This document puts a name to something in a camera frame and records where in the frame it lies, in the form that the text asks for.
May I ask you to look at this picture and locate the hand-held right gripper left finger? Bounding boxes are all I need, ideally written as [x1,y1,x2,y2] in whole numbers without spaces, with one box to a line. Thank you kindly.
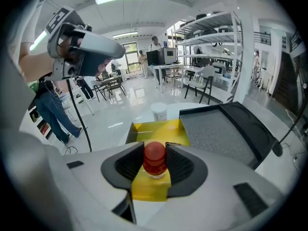
[62,141,145,231]

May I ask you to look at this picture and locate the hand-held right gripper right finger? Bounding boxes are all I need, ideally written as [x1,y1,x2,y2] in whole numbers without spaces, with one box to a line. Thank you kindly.
[153,142,282,231]

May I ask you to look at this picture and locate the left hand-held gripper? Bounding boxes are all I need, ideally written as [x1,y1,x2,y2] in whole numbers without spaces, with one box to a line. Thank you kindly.
[44,6,126,82]

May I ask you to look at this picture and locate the red-capped small bottle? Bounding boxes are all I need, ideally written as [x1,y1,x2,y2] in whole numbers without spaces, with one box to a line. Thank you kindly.
[142,141,168,180]

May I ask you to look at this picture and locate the person's left forearm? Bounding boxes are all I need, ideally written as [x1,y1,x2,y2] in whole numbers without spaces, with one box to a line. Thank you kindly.
[18,41,55,83]

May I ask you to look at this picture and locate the grey benchtop machine with screen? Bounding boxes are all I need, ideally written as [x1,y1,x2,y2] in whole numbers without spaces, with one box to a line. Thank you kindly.
[157,47,178,65]

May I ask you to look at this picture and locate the person's left hand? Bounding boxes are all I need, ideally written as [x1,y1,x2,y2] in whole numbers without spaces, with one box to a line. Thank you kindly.
[59,36,84,58]

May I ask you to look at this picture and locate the black metal chair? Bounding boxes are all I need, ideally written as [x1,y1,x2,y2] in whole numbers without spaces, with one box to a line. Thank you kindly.
[92,79,114,103]

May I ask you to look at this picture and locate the large window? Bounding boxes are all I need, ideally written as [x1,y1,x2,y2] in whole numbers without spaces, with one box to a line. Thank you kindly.
[121,41,142,75]

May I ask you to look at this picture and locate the black monitor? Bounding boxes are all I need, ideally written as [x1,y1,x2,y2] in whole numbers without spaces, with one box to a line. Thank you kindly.
[146,49,160,66]

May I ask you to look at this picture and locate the green black backpack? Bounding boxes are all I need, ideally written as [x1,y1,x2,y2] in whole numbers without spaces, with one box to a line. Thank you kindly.
[27,80,39,94]

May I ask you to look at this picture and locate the white rectangular table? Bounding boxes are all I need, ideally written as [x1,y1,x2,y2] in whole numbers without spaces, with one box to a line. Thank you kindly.
[152,63,185,94]

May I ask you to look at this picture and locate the white low bookshelf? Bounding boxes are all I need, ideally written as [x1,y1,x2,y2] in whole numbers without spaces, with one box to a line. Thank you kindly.
[27,102,53,140]

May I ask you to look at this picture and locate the small white plastic jar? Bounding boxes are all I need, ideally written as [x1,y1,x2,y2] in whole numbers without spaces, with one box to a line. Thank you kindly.
[150,102,168,122]

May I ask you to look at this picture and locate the round white side table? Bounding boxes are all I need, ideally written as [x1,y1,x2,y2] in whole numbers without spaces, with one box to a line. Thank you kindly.
[131,102,298,226]

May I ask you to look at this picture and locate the grey chair black legs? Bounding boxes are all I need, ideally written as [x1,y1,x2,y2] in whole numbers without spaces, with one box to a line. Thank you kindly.
[183,65,217,105]

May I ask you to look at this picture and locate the white shelf rack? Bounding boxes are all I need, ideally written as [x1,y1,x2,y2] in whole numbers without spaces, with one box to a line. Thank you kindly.
[172,10,244,103]

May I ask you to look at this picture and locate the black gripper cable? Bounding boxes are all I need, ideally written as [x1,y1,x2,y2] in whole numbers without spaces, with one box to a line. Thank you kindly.
[65,79,93,153]

